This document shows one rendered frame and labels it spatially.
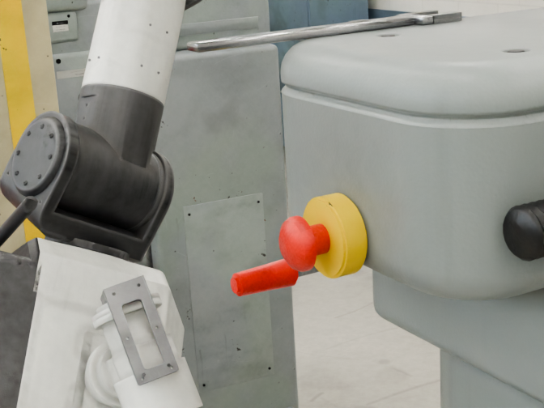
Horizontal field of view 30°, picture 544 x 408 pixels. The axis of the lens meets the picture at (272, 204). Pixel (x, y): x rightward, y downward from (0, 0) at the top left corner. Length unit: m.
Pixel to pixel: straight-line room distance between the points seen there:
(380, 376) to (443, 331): 3.74
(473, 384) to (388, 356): 3.88
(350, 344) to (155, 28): 3.90
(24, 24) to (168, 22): 1.32
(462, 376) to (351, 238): 0.23
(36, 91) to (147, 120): 1.37
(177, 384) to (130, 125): 0.30
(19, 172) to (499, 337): 0.51
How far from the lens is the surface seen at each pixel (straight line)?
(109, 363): 0.93
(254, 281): 0.82
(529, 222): 0.63
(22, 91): 2.42
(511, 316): 0.76
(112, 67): 1.07
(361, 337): 4.96
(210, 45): 0.77
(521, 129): 0.65
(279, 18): 8.47
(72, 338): 0.97
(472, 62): 0.65
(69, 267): 0.99
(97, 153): 1.03
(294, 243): 0.71
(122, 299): 0.87
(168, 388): 0.87
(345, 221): 0.71
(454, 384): 0.91
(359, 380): 4.54
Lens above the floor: 1.98
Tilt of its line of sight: 16 degrees down
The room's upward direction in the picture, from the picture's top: 4 degrees counter-clockwise
